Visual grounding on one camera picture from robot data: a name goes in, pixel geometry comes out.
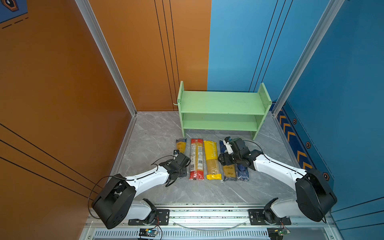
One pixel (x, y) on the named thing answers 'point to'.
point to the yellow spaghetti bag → (212, 164)
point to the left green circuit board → (147, 232)
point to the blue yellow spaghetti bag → (181, 144)
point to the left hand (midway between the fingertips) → (182, 168)
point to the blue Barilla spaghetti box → (242, 172)
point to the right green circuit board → (281, 232)
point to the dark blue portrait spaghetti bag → (229, 171)
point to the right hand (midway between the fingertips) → (222, 157)
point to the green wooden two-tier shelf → (223, 111)
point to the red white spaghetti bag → (196, 168)
